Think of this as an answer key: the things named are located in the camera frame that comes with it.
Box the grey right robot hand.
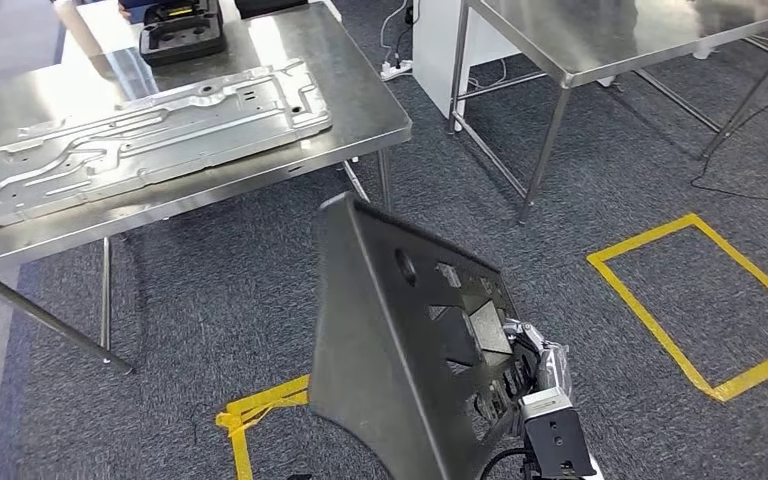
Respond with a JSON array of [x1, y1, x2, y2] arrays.
[[483, 319, 575, 426]]

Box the black plastic plate frame part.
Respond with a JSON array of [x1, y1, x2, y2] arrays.
[[307, 192, 528, 480]]

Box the yellow floor tape square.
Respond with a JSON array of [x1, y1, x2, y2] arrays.
[[585, 213, 768, 403]]

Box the stainless steel work table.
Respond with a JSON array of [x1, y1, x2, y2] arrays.
[[446, 0, 768, 227], [0, 0, 414, 377]]

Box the crumpled yellow floor tape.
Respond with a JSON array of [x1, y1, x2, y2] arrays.
[[214, 374, 312, 480]]

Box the white cabinet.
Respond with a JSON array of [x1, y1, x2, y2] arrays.
[[412, 0, 524, 121]]

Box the white power strip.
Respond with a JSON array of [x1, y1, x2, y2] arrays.
[[379, 59, 416, 83]]

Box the stamped aluminium sheet panel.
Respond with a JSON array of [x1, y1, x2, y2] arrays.
[[0, 58, 334, 230]]

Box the black plastic tool case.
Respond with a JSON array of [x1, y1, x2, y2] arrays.
[[138, 0, 228, 68]]

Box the person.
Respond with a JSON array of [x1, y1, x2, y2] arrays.
[[116, 0, 153, 22]]

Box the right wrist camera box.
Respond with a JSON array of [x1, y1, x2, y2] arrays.
[[518, 387, 599, 480]]

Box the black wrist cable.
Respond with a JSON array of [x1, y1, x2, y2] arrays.
[[476, 447, 532, 480]]

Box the black floor cable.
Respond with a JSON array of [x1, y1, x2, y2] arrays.
[[688, 62, 768, 221]]

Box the white power cable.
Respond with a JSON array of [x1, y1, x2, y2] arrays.
[[379, 0, 418, 68]]

